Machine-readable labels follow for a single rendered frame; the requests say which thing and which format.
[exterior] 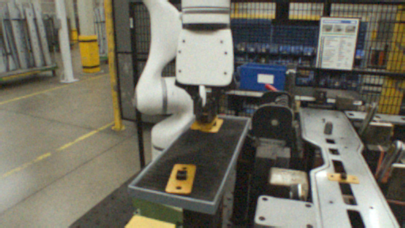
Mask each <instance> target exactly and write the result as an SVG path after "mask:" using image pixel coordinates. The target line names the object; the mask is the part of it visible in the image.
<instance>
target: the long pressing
mask: <svg viewBox="0 0 405 228"><path fill-rule="evenodd" d="M298 119H299V125H300V132H301V141H302V142H303V143H307V144H308V145H310V146H313V147H315V148H316V149H317V150H319V152H320V156H321V161H322V164H323V165H322V166H321V167H319V168H317V169H314V170H312V171H310V172H309V174H308V183H309V185H308V188H309V193H310V203H311V204H313V205H314V206H315V207H314V208H315V212H316V224H317V225H316V227H317V228H351V225H350V220H349V219H348V214H347V213H346V210H355V211H358V212H359V213H360V215H361V219H362V222H363V223H364V227H365V228H400V226H399V224H398V222H397V221H396V219H395V216H394V215H393V213H392V211H391V209H390V207H389V206H388V203H387V202H386V200H385V198H384V196H383V194H382V192H381V190H380V189H379V186H377V183H376V181H375V179H374V178H373V175H372V173H371V172H370V169H369V168H368V166H367V165H366V162H365V160H364V158H363V157H362V155H361V152H362V151H363V149H364V145H363V143H362V142H361V140H360V139H359V138H358V135H357V134H356V131H355V130H354V128H353V127H352V126H351V123H350V122H349V120H348V119H347V118H346V115H345V114H344V113H343V112H336V111H330V110H322V109H314V108H303V107H300V108H299V111H298ZM322 119H325V123H323V120H322ZM328 121H331V122H332V124H333V128H332V135H327V134H324V125H325V124H326V122H328ZM326 139H331V140H334V141H335V144H328V143H326ZM345 147H347V148H345ZM331 148H332V149H336V150H337V151H338V152H339V155H336V156H335V155H331V154H330V153H329V150H328V149H331ZM332 160H339V161H341V162H342V164H343V168H344V169H345V173H346V175H348V176H349V175H352V176H356V177H358V179H359V182H360V184H352V183H347V184H348V185H350V188H351V190H352V193H353V195H354V199H355V200H356V204H357V206H352V205H346V204H345V203H344V202H343V197H342V193H341V191H340V187H339V183H344V182H340V181H332V180H328V177H327V173H335V168H334V166H333V164H332V163H333V162H332ZM330 202H332V203H330ZM371 207H372V208H373V209H371Z"/></svg>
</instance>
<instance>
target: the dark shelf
mask: <svg viewBox="0 0 405 228"><path fill-rule="evenodd" d="M237 85H238V87H237V89H236V90H232V91H229V92H227V93H224V94H229V95H239V96H253V97H261V96H262V95H263V93H264V92H266V91H258V90H252V89H240V83H239V82H237ZM204 87H205V90H206V93H211V86H207V85H205V86H204ZM316 89H319V88H309V87H299V86H294V91H295V100H300V101H315V102H316V100H315V96H316ZM326 90H327V99H326V102H325V103H330V104H334V103H335V97H336V94H346V95H351V96H352V97H353V98H354V105H360V106H364V105H365V101H364V99H363V98H362V97H361V96H360V95H359V94H358V93H356V91H348V90H337V89H326Z"/></svg>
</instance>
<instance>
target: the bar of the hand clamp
mask: <svg viewBox="0 0 405 228"><path fill-rule="evenodd" d="M296 74H297V76H301V72H300V71H299V70H298V71H297V72H295V71H293V70H289V71H287V72H286V73H285V75H287V76H289V81H290V96H291V97H292V104H295V91H294V75H296Z"/></svg>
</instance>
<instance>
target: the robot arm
mask: <svg viewBox="0 0 405 228"><path fill-rule="evenodd" d="M142 1H143V2H144V4H145V5H146V7H147V8H148V10H149V11H150V21H151V45H150V54H149V60H148V63H147V64H146V67H145V69H144V71H143V74H142V76H141V77H140V79H139V81H138V85H137V87H136V89H135V93H134V102H135V106H136V107H137V110H139V111H140V112H142V113H144V114H146V115H161V114H172V113H173V114H172V115H171V116H170V117H168V118H167V119H165V120H163V121H161V122H160V123H157V124H156V126H154V127H153V128H152V131H151V140H152V157H153V160H154V159H155V158H157V156H158V154H159V153H161V151H162V150H163V149H164V148H166V146H167V145H168V144H169V143H171V141H172V140H173V139H175V138H176V136H177V135H178V134H179V133H181V131H182V130H183V129H184V128H186V127H187V125H188V124H189V123H191V122H192V120H193V119H194V118H195V120H196V121H199V120H200V117H201V115H203V106H204V104H205V101H206V90H205V87H204V86H211V94H210V100H209V101H208V122H212V121H213V119H214V117H216V116H217V114H218V99H219V97H221V96H222V95H224V93H227V92H229V91H232V90H236V89H237V87H238V85H237V82H236V80H235V78H234V75H233V46H232V39H231V31H230V29H226V27H223V23H229V3H230V0H182V10H183V12H178V11H177V10H176V8H175V7H174V6H172V5H171V4H170V3H169V2H168V1H167V0H142ZM181 20H183V23H188V26H184V29H182V21H181ZM176 56H177V57H176ZM175 57H176V77H171V78H162V77H161V72H162V69H163V68H164V67H165V66H167V64H168V63H170V62H171V61H172V60H174V58H175ZM220 86H221V88H220Z"/></svg>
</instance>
